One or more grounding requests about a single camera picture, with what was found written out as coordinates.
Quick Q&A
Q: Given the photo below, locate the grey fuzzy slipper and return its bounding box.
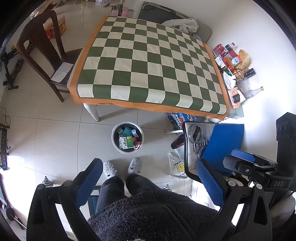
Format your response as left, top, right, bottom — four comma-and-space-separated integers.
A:
103, 161, 117, 179
127, 158, 142, 175

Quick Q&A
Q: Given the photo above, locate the grey padded chair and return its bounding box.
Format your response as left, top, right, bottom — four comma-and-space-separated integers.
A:
137, 1, 213, 43

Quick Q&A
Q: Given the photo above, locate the pile of snacks and bottles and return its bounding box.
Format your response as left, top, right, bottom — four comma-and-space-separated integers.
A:
213, 43, 264, 109

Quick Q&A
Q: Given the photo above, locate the dark wooden chair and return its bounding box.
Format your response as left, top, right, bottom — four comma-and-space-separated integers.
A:
16, 10, 82, 102

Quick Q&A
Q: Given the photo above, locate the right grey fuzzy slipper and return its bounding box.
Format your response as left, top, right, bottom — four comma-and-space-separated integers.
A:
127, 158, 142, 175

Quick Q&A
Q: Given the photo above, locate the white round trash bin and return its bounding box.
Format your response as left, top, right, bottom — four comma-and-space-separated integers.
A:
111, 121, 144, 154

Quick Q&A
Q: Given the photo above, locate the blue Super cardboard box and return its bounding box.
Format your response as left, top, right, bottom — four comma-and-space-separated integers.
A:
166, 113, 193, 131

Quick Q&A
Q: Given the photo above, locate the white table leg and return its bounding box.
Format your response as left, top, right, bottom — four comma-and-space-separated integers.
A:
83, 103, 100, 122

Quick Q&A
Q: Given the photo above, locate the black red flip-flop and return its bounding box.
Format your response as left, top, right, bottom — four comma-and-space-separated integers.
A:
171, 134, 185, 149

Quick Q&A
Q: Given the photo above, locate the white smiley plastic bag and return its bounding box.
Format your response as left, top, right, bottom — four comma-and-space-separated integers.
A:
168, 151, 188, 179

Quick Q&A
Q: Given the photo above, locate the orange cardboard box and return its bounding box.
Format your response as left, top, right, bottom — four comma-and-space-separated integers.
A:
43, 14, 68, 40

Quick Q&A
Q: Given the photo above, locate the green white checkered tablecloth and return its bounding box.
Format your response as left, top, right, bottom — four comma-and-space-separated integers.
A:
68, 16, 230, 120

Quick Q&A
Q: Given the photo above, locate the blue folder board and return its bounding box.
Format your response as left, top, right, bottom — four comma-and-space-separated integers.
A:
202, 123, 244, 176

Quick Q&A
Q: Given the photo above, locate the left grey fuzzy slipper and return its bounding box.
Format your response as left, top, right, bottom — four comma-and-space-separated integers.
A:
103, 161, 117, 179

